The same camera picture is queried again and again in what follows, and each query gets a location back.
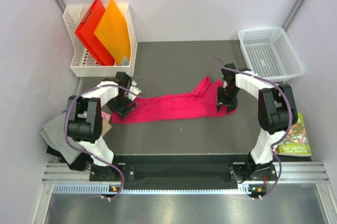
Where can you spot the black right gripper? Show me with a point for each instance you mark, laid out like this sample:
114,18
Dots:
231,104

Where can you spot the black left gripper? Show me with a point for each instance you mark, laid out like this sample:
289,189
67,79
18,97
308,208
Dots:
122,111

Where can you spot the pink red t shirt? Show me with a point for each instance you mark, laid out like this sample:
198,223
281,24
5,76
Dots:
198,103

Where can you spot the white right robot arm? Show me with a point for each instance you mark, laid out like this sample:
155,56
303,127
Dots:
276,114

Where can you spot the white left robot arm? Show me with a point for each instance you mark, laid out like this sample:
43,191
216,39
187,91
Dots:
84,121

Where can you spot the brown folded cloth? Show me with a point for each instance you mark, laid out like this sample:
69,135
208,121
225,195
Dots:
106,127

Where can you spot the white file organizer rack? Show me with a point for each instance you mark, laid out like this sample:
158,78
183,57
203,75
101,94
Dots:
83,64

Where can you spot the white plastic mesh basket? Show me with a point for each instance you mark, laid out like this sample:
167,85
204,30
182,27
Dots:
269,53

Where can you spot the orange plastic folder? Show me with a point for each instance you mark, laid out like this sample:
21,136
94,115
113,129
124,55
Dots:
112,32

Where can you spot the grey folded t shirt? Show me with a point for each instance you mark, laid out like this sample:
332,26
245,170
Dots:
53,134

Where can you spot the green treehouse book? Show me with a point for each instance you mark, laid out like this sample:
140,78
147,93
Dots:
296,143

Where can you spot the red plastic folder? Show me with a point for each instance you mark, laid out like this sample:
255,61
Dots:
85,33

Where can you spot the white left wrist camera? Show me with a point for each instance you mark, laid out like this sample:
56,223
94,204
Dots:
134,91

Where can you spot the aluminium front rail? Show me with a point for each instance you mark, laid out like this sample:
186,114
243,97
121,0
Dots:
65,181

